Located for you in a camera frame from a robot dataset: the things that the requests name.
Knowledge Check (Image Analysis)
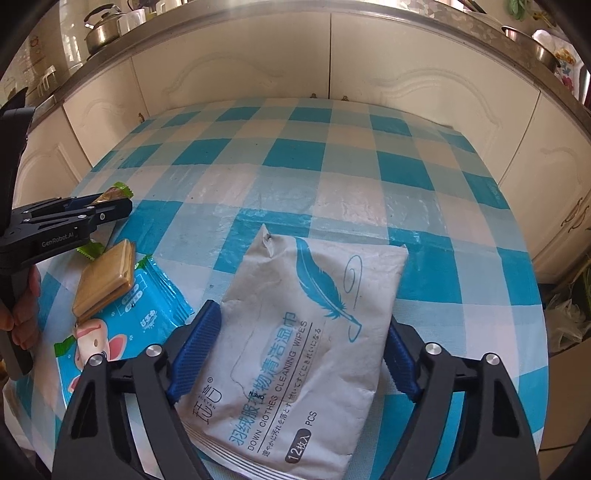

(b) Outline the clear plastic bag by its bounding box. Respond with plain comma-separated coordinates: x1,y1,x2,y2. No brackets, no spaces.
542,272,591,356

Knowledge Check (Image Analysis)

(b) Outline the blue checkered tablecloth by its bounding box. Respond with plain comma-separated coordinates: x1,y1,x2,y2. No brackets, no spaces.
2,97,548,480

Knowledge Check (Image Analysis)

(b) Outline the white cabinet door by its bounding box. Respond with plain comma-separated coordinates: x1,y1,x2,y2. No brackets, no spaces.
62,60,151,155
130,11,332,123
496,92,591,282
329,11,542,139
18,108,90,195

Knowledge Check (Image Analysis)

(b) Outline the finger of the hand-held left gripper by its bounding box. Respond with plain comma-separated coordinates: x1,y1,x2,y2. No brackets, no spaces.
14,195,100,221
28,198,134,238

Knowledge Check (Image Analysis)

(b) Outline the blue wet wipes packet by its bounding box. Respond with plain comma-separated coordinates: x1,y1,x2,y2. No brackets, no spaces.
55,254,197,398

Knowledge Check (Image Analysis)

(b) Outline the steel pot with lid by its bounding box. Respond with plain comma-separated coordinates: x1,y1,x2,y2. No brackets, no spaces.
83,4,127,54

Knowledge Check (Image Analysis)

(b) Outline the floral cloth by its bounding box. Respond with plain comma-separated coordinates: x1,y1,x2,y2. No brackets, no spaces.
533,30,587,100

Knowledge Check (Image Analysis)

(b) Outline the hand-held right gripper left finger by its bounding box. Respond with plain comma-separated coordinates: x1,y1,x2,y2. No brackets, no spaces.
53,299,222,480

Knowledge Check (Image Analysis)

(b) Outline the grey kitchen countertop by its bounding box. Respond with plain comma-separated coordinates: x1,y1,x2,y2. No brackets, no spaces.
28,0,591,134

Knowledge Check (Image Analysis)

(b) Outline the person's left hand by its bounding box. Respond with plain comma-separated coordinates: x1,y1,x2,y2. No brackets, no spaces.
11,268,42,352

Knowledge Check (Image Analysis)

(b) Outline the white cup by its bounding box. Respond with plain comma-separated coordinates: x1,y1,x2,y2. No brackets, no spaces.
117,8,148,35

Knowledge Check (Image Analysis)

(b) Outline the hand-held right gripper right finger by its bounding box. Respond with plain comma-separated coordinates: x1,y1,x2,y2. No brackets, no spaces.
369,316,541,480

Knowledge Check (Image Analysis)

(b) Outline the steel bowl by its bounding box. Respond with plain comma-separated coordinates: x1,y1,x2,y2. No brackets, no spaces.
501,25,561,75

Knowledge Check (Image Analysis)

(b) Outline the brown green-edged snack packet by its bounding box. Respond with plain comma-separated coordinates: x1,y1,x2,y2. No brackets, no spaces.
92,182,133,206

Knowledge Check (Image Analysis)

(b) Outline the white wet wipes packet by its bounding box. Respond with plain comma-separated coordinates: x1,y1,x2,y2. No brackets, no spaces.
187,224,409,480

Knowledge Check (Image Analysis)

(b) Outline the tan square biscuit packet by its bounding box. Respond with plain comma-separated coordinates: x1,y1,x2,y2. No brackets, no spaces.
74,239,136,321

